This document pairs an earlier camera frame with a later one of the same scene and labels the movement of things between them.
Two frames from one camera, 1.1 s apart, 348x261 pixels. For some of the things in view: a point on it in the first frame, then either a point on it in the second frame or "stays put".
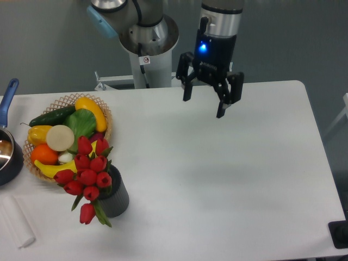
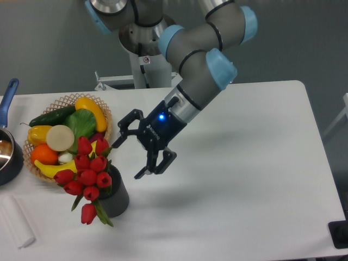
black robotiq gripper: (213, 57) -> (156, 128)
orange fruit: (44, 153) stays put
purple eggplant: (95, 136) stays put
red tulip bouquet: (91, 181) stays put
